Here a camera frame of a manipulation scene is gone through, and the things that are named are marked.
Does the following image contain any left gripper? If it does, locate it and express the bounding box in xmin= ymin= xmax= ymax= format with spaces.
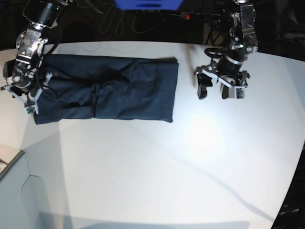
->
xmin=197 ymin=57 xmax=243 ymax=100

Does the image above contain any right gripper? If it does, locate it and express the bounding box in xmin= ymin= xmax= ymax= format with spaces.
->
xmin=2 ymin=72 xmax=58 ymax=99

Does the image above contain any dark blue t-shirt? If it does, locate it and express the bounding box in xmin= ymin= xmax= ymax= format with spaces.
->
xmin=34 ymin=54 xmax=179 ymax=125

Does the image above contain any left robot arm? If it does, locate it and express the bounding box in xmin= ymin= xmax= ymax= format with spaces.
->
xmin=194 ymin=0 xmax=258 ymax=100

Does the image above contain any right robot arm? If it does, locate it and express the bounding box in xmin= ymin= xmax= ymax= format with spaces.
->
xmin=1 ymin=0 xmax=70 ymax=110

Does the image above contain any black power strip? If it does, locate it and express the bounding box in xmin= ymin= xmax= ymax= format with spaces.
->
xmin=171 ymin=12 xmax=224 ymax=22

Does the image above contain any blue plastic bin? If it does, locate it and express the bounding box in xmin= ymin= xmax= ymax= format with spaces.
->
xmin=115 ymin=0 xmax=183 ymax=10

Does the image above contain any grey looped cable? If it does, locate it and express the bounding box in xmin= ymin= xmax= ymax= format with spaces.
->
xmin=99 ymin=9 xmax=167 ymax=34

